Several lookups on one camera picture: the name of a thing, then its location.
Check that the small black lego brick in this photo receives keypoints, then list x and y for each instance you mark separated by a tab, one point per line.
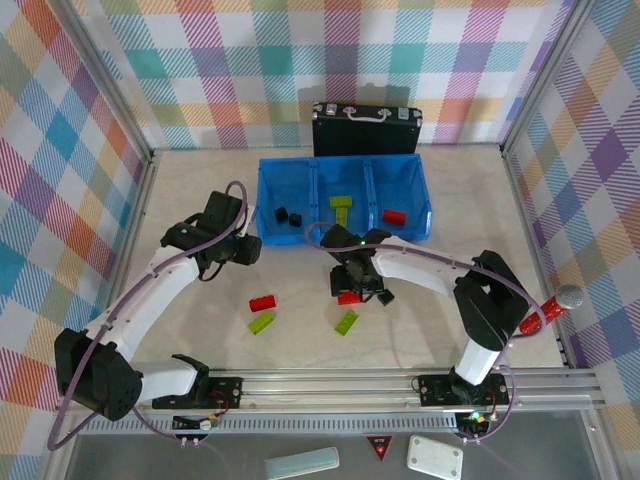
296	219
385	298
281	214

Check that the red lego brick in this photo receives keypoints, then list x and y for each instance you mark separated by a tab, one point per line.
395	217
262	303
350	299

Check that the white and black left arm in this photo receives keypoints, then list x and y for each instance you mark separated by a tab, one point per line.
150	285

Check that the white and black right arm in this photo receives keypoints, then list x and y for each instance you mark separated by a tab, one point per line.
415	267

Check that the blue three-compartment plastic bin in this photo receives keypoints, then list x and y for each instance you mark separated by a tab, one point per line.
395	185

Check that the red triangle sticker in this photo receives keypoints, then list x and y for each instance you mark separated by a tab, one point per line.
379	445

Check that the small connector board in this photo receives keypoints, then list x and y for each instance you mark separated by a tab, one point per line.
472	422
200	423

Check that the pale blue rectangular box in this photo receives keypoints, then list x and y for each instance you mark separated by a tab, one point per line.
301	462

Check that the white rectangular plate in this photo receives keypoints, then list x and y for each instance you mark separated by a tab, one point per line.
434	456

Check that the red glitter toy microphone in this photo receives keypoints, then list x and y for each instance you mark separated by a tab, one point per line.
570	296

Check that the aluminium frame side bar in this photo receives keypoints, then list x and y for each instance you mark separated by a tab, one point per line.
530	225
145	190

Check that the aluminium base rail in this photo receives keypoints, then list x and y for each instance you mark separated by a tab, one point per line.
325	387

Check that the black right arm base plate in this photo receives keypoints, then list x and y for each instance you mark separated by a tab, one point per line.
432	390

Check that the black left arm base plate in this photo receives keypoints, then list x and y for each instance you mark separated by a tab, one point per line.
225	392

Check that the aluminium frame post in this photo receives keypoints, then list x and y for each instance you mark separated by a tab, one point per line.
107	80
547	75

